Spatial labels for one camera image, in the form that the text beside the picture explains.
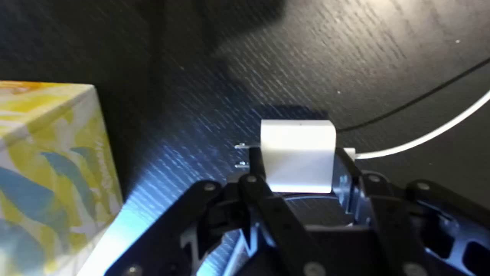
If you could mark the white charger cube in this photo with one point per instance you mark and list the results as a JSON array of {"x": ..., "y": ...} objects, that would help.
[{"x": 298, "y": 155}]

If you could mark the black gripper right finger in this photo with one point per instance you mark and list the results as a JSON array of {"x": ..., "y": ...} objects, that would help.
[{"x": 398, "y": 230}]

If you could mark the yellow patterned tissue box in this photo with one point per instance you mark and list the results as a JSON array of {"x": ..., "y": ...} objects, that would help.
[{"x": 46, "y": 173}]

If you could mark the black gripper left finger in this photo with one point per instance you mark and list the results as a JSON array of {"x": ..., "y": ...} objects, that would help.
[{"x": 284, "y": 239}]

